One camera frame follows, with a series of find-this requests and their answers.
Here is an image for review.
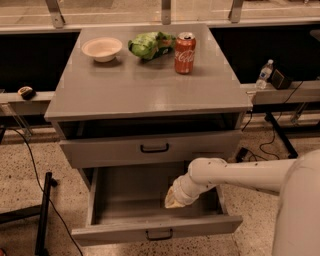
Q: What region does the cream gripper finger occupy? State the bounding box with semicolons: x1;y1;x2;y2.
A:
165;186;184;209

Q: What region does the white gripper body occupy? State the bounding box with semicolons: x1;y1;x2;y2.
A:
172;174;215;206

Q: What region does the grey drawer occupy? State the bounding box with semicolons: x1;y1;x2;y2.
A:
72;162;242;246
60;130;242;169

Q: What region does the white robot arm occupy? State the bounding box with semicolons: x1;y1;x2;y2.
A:
165;150;320;256

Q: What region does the grey top drawer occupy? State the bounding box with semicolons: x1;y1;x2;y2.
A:
60;130;242;169

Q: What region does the grey drawer cabinet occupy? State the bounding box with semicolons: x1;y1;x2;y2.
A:
44;23;253;191

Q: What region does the black power adapter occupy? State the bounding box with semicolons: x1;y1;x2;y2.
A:
236;148;248;163

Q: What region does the black stand leg right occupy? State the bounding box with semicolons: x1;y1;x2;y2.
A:
265;112;298;159

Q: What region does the black stand left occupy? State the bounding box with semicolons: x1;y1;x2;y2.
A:
0;172;58;256

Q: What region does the clear water bottle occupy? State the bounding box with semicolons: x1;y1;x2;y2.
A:
256;59;273;89

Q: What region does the small black box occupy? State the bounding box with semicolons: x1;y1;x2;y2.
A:
271;69;292;90

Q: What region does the red coca-cola can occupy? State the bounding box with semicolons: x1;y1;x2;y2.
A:
175;32;196;74

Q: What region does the green chip bag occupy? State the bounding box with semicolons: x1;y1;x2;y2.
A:
128;32;176;61

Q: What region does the white paper bowl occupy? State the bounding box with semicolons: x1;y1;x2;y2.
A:
81;37;123;63

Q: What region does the black yellow tape measure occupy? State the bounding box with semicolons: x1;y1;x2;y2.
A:
18;86;36;100

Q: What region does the black cable left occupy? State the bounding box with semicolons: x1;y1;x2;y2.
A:
6;127;84;256

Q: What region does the black cable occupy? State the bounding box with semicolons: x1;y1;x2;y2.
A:
241;79;305;163
6;127;84;256

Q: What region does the black cable right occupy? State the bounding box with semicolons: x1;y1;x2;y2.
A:
241;79;305;163

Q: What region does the metal railing bracket right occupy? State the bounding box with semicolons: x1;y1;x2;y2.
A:
228;0;244;23

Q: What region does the metal railing bracket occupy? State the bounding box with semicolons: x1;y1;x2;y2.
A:
45;0;65;29
161;0;171;25
228;0;244;23

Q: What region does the metal railing bracket middle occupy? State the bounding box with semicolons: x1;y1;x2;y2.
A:
161;0;171;25

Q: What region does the metal railing bracket left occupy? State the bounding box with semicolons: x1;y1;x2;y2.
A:
45;0;65;29

